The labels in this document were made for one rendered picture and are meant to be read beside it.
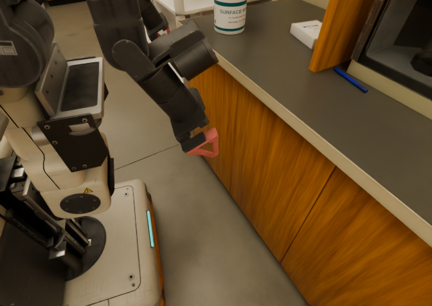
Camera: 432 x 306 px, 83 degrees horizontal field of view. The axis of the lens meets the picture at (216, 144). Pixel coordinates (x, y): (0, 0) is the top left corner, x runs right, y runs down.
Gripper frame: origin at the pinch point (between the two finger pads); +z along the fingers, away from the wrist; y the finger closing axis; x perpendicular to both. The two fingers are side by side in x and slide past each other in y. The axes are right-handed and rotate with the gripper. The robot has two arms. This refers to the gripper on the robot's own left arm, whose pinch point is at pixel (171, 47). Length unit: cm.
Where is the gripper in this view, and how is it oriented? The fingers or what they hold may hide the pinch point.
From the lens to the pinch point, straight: 87.1
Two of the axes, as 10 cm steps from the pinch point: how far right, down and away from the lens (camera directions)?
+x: -8.5, 5.0, 1.5
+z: 4.3, 5.1, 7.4
